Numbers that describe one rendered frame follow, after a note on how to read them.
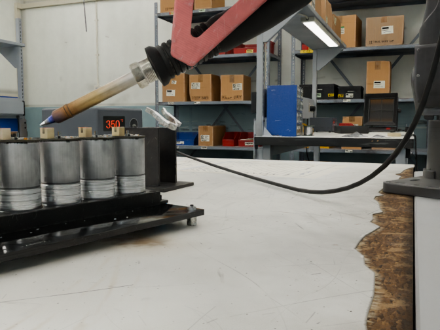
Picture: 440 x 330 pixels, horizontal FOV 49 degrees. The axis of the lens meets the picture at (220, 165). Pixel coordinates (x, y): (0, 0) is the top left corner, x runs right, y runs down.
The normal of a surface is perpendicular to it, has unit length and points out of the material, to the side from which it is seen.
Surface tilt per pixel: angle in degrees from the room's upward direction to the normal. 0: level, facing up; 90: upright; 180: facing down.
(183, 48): 99
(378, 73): 90
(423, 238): 0
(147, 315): 0
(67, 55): 90
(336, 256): 0
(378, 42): 90
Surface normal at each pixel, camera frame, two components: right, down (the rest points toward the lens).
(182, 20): 0.04, 0.25
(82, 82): -0.37, 0.08
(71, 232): 0.00, -1.00
